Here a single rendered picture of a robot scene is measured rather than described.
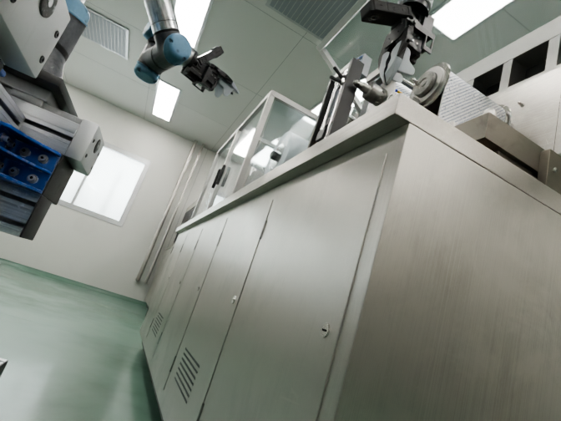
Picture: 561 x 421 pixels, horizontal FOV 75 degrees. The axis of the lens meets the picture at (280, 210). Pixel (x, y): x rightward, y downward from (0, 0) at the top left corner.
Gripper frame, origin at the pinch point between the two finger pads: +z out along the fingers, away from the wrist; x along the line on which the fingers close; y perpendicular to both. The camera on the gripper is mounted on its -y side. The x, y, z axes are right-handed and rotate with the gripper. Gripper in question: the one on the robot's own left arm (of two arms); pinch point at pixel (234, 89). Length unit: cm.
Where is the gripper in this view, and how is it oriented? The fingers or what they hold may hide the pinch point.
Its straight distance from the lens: 145.4
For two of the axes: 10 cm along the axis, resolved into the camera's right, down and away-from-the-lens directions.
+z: 6.4, 4.0, 6.6
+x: 6.6, 1.6, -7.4
